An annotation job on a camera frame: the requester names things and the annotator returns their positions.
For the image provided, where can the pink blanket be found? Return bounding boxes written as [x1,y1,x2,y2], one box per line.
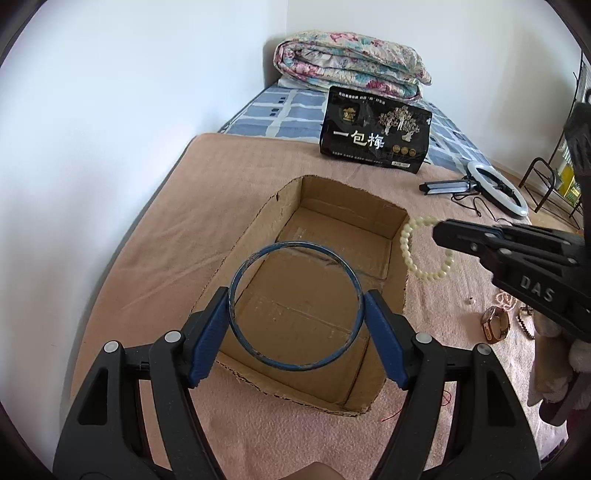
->
[69,133,573,480]

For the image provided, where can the black snack bag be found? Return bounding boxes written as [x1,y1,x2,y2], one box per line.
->
[318,85,433,175]

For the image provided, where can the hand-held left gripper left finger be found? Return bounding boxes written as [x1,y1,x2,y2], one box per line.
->
[52,287,232,480]

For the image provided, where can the black metal rack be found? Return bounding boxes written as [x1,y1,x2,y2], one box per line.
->
[519,60,591,229]

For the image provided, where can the rose gold wristwatch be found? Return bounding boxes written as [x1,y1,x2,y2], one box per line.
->
[480,305,511,344]

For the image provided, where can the black folded tripod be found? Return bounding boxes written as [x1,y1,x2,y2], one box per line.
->
[419,179,476,196]

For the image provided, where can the person's right forearm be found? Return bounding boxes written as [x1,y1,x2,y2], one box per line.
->
[531,314,591,428]

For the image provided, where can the cardboard box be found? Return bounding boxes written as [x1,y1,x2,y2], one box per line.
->
[188,174,411,417]

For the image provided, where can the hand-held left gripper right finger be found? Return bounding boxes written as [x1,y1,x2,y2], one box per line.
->
[362,290,546,480]

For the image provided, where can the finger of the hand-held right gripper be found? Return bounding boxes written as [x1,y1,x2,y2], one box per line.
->
[434,236,573,315]
[433,220,587,266]

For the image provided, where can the yellow green packages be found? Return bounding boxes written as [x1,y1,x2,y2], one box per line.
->
[554,148,583,206]

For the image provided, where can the black ring light cable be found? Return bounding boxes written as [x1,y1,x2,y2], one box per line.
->
[452,191,513,224]

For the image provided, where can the blue plaid bed sheet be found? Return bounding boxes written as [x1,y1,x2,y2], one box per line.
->
[217,78,485,171]

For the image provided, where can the white ring light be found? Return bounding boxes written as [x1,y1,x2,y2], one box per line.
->
[465,161,529,219]

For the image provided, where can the folded floral quilt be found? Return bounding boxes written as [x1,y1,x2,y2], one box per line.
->
[273,30,433,100]

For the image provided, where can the blue bangle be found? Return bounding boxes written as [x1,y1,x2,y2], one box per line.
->
[228,242,362,374]

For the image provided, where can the dark chain bracelet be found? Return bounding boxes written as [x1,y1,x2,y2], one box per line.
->
[516,305,536,340]

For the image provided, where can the pale green bead bracelet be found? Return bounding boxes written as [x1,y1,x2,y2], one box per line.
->
[400,216,455,280]

